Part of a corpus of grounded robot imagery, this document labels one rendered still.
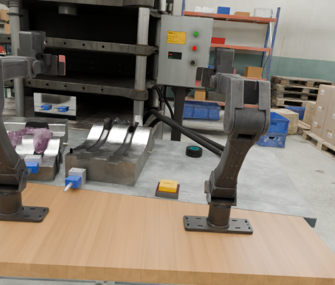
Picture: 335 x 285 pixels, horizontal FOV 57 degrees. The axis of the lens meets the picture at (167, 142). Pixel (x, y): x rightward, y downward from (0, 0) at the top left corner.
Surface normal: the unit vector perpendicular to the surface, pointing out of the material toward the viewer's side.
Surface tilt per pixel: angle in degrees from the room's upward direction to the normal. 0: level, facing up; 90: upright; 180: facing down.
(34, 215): 0
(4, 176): 120
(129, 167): 90
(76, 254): 0
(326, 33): 90
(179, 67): 90
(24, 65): 87
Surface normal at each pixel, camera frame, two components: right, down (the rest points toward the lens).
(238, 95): 0.06, -0.15
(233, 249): 0.08, -0.95
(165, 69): -0.11, 0.29
